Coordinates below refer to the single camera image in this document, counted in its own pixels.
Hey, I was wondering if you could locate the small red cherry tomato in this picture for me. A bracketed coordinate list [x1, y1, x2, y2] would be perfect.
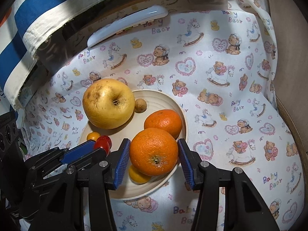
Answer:
[93, 136, 112, 155]

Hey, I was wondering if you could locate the yellow-orange cherry tomato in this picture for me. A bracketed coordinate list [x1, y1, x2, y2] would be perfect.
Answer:
[87, 132, 101, 141]

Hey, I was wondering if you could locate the orange tangerine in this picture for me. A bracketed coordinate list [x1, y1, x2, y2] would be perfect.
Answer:
[144, 109, 182, 139]
[130, 128, 178, 176]

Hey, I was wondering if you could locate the brown longan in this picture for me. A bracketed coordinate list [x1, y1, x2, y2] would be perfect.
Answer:
[135, 98, 147, 113]

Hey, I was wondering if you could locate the yellow cherry tomato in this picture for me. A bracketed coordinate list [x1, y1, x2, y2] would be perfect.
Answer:
[128, 165, 151, 184]

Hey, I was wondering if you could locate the white remote control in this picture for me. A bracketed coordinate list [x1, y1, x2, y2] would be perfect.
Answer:
[87, 5, 168, 49]

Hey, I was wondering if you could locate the striped Paris cloth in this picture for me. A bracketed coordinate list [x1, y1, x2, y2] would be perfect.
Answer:
[1, 0, 104, 128]

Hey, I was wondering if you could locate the cream round plate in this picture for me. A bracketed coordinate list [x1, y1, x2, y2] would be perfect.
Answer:
[79, 90, 187, 200]

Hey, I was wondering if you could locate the baby bear printed cloth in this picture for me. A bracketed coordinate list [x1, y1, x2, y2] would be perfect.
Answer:
[22, 0, 305, 230]

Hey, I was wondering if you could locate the large yellow apple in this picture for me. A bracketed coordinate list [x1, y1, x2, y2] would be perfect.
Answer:
[82, 79, 135, 129]

